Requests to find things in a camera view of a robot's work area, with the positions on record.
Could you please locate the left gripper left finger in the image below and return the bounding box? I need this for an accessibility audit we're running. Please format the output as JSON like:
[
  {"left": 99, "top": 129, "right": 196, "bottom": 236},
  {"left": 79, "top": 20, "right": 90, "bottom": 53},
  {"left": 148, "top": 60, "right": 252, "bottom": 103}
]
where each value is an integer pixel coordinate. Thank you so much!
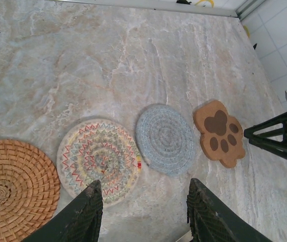
[{"left": 22, "top": 179, "right": 104, "bottom": 242}]

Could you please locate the multicolour zigzag woven coaster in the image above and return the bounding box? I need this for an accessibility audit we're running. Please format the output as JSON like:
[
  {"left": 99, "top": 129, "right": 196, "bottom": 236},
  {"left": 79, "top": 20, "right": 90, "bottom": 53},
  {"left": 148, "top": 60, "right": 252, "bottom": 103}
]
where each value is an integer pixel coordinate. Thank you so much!
[{"left": 56, "top": 118, "right": 142, "bottom": 208}]

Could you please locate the paw-shaped cork coaster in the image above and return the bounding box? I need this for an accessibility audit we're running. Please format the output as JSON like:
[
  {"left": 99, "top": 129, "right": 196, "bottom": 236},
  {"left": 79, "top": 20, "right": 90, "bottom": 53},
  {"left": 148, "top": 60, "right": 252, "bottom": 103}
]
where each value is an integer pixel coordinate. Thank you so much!
[{"left": 193, "top": 99, "right": 247, "bottom": 169}]

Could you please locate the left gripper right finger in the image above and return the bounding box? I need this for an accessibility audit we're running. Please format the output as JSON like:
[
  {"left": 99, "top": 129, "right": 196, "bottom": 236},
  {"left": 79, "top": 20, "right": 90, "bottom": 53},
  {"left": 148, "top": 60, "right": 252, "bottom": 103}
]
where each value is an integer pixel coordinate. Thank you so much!
[{"left": 186, "top": 177, "right": 272, "bottom": 242}]

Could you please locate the aluminium frame post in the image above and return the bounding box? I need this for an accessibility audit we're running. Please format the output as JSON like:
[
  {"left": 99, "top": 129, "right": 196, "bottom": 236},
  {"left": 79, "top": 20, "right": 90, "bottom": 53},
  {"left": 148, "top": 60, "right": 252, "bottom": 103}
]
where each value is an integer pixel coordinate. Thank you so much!
[{"left": 235, "top": 0, "right": 267, "bottom": 18}]

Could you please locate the round rattan coaster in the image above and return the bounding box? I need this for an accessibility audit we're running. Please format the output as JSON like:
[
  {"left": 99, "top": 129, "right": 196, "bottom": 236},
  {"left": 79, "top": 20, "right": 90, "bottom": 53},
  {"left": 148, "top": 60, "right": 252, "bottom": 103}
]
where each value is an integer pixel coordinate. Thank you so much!
[{"left": 0, "top": 139, "right": 61, "bottom": 242}]

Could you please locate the blue woven round coaster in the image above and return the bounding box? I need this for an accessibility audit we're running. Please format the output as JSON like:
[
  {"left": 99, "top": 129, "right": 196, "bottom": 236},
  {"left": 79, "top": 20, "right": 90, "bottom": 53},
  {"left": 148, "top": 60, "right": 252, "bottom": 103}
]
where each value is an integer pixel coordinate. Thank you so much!
[{"left": 135, "top": 103, "right": 197, "bottom": 176}]

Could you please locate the dolphin and yellow ring sticker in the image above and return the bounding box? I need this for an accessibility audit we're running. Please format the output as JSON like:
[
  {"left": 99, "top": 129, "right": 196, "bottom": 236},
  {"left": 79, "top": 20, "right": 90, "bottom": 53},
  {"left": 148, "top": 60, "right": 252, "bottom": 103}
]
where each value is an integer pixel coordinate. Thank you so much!
[
  {"left": 243, "top": 25, "right": 259, "bottom": 50},
  {"left": 175, "top": 0, "right": 216, "bottom": 8}
]

